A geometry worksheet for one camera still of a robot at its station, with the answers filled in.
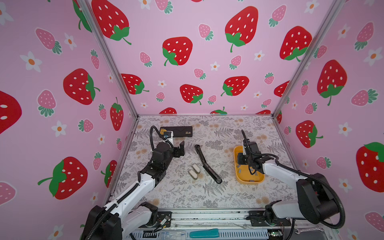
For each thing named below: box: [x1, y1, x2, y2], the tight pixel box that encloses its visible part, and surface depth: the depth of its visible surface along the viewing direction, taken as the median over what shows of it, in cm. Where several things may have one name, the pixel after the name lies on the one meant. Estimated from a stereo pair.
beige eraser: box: [188, 169, 198, 180], surface depth 88 cm
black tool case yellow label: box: [159, 126, 193, 138], surface depth 112 cm
